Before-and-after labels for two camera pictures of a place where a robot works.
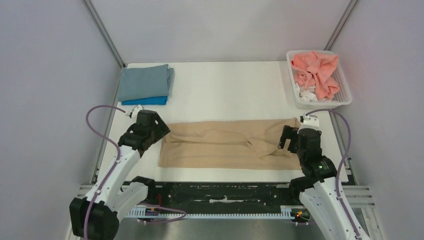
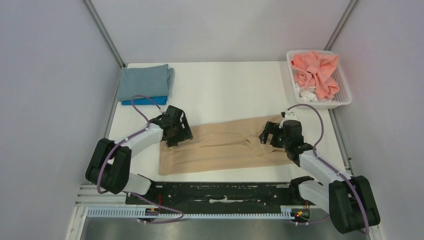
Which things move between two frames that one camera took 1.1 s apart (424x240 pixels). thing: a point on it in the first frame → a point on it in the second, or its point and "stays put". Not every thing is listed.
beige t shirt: [242, 144] stays put
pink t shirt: [315, 69] stays put
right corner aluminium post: [342, 21] stays put
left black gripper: [162, 128] → [185, 134]
